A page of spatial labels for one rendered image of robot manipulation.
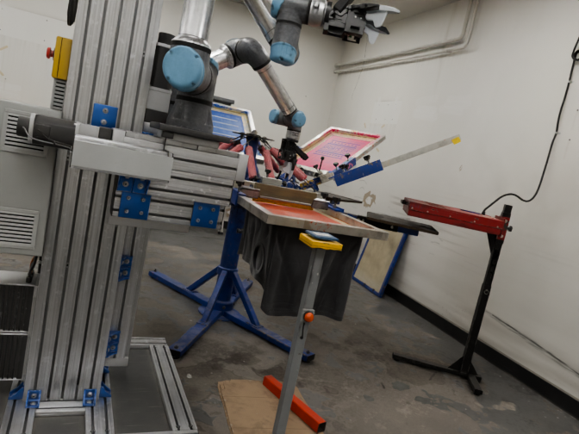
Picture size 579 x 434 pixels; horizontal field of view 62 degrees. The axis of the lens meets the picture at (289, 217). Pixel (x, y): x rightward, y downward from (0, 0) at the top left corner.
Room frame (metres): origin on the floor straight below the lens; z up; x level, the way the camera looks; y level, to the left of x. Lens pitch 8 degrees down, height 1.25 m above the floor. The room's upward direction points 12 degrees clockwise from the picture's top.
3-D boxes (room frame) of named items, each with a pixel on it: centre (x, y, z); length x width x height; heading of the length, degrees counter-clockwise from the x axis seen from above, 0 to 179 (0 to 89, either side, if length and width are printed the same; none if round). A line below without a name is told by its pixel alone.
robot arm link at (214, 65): (1.57, 0.38, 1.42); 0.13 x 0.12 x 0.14; 179
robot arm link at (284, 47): (1.45, 0.12, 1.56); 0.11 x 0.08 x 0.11; 179
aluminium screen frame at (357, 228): (2.38, -0.04, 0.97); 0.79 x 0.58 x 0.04; 22
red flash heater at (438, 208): (3.16, -1.05, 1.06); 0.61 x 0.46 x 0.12; 82
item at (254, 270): (2.26, 0.11, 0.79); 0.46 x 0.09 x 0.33; 22
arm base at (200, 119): (1.57, 0.38, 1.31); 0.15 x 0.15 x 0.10
